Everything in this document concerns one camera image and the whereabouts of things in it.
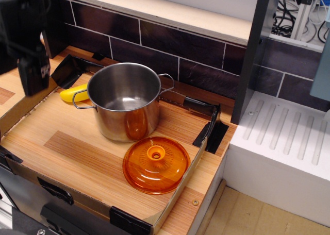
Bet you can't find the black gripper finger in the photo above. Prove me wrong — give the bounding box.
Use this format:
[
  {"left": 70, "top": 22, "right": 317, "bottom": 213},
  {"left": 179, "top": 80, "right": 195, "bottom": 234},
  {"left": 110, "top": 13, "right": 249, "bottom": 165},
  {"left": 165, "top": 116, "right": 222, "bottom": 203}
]
[{"left": 18, "top": 54, "right": 51, "bottom": 96}]

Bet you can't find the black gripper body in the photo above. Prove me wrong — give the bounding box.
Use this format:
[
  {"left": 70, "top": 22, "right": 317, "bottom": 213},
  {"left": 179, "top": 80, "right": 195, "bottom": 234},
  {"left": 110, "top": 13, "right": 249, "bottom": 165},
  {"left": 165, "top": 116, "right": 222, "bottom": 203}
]
[{"left": 1, "top": 13, "right": 49, "bottom": 74}]

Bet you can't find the stainless steel pot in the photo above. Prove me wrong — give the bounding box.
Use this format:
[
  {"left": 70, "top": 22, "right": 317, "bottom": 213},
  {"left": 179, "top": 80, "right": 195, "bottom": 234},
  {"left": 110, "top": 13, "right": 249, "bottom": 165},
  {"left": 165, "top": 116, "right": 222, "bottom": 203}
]
[{"left": 82, "top": 63, "right": 174, "bottom": 142}]

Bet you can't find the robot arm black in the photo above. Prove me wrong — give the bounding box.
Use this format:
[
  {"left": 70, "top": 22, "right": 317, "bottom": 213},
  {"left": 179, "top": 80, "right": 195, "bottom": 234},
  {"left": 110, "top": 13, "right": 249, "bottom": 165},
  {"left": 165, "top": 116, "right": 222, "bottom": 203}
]
[{"left": 1, "top": 0, "right": 51, "bottom": 96}]

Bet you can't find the cardboard fence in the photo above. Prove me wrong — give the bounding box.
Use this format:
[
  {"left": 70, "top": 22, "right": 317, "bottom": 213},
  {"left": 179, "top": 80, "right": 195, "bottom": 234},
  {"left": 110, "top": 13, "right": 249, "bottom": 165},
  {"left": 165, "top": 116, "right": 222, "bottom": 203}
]
[{"left": 0, "top": 54, "right": 229, "bottom": 235}]

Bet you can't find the yellow plastic banana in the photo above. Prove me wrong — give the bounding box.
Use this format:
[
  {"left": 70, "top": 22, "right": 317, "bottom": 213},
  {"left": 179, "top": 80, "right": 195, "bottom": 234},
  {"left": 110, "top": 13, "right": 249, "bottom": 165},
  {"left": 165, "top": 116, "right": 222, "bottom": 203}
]
[{"left": 59, "top": 83, "right": 89, "bottom": 103}]

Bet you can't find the orange glass lid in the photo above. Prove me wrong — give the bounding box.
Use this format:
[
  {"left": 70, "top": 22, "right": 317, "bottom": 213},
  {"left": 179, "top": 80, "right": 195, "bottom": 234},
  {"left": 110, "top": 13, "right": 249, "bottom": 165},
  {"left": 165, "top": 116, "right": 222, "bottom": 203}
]
[{"left": 122, "top": 137, "right": 190, "bottom": 195}]

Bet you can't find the wooden shelf with dark posts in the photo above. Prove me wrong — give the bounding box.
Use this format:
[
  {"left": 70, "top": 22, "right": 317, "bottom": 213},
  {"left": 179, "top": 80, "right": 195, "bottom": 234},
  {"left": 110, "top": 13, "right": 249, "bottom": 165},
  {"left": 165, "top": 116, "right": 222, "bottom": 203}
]
[{"left": 44, "top": 0, "right": 270, "bottom": 124}]

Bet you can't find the brass screw grommet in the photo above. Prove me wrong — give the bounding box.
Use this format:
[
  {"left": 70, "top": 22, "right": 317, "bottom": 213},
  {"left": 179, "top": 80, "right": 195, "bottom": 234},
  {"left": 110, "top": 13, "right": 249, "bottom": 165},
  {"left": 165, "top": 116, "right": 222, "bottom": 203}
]
[{"left": 192, "top": 199, "right": 199, "bottom": 206}]

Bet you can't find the white drainboard sink unit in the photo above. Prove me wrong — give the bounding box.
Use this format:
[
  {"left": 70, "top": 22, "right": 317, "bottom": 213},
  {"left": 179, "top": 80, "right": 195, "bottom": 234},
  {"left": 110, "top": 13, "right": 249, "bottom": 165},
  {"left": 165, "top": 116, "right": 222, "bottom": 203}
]
[{"left": 224, "top": 92, "right": 329, "bottom": 226}]

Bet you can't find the bundle of black cables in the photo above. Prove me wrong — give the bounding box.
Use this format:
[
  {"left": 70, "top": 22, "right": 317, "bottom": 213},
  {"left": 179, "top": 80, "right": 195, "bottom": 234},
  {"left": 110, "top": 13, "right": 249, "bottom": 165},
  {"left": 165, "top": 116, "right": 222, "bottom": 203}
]
[{"left": 272, "top": 0, "right": 330, "bottom": 44}]

